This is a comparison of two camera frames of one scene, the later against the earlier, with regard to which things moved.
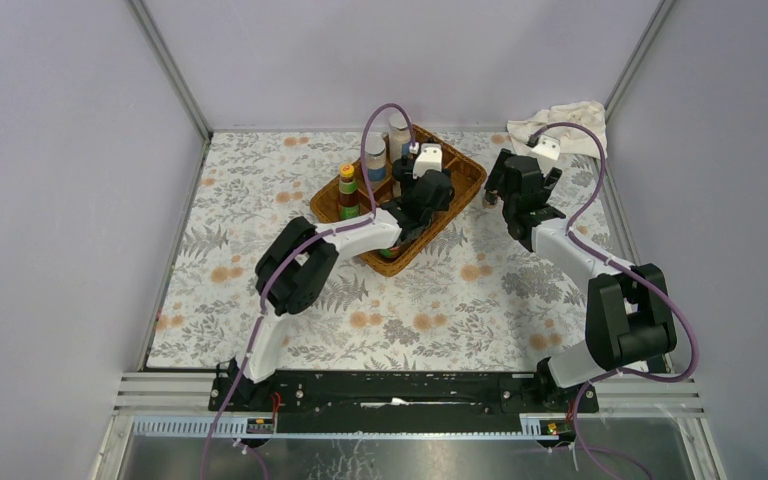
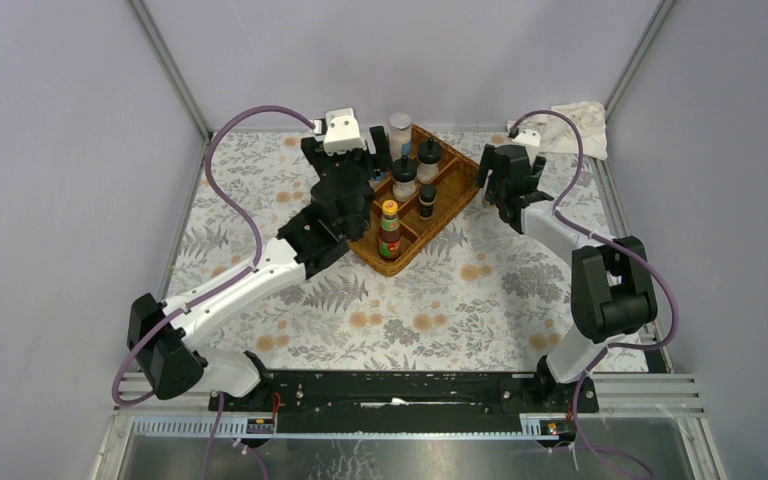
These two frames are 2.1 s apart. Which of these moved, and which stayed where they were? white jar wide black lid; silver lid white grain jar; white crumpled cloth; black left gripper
Moved: black left gripper
Stayed: white crumpled cloth; silver lid white grain jar; white jar wide black lid
